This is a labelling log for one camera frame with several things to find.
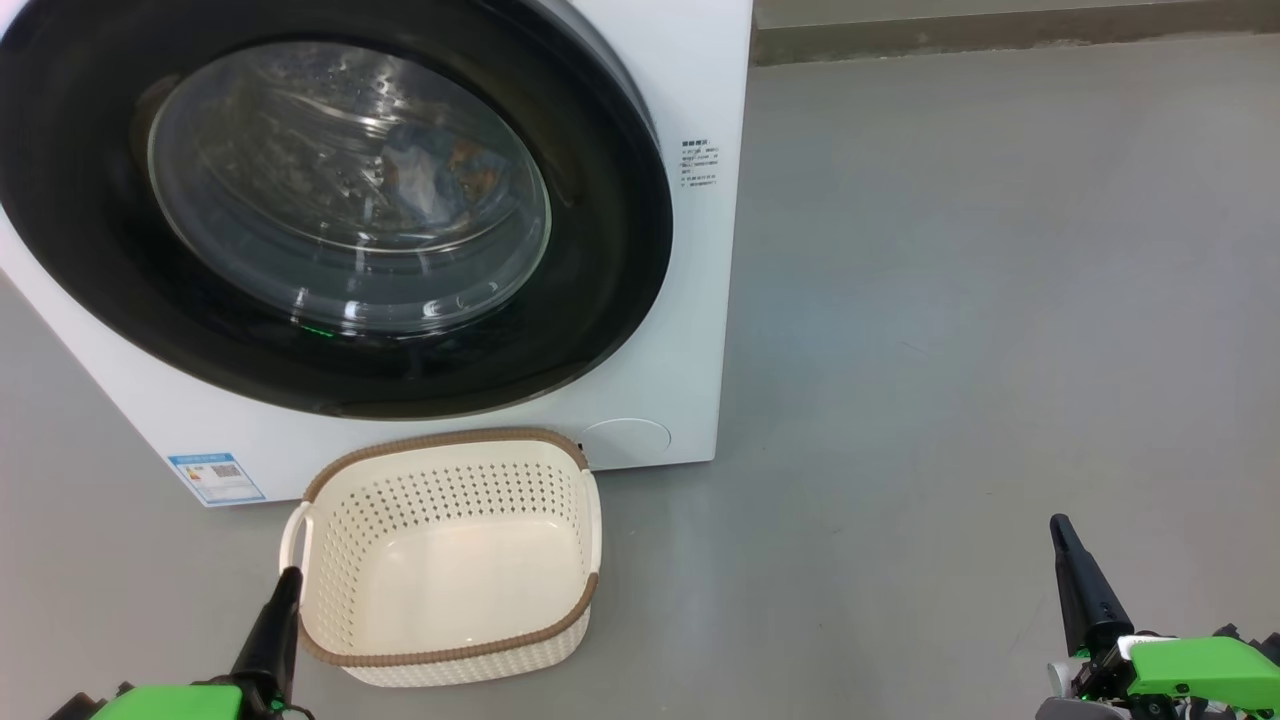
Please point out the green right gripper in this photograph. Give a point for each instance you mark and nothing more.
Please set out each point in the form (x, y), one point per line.
(1200, 665)

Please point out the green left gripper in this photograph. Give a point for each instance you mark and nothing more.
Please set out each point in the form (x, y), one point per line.
(170, 703)

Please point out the blue bear print clothes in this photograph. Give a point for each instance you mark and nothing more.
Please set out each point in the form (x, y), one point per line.
(430, 180)

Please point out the black washing machine door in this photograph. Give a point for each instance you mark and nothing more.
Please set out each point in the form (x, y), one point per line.
(600, 200)

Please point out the cream perforated laundry basket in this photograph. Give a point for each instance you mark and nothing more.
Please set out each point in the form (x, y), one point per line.
(450, 580)

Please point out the white washing machine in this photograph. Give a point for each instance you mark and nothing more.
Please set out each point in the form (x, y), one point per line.
(690, 350)

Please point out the blue energy label sticker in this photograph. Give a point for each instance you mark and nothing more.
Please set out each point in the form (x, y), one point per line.
(215, 478)

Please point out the round white filter cover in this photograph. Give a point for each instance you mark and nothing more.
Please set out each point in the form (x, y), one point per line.
(625, 445)

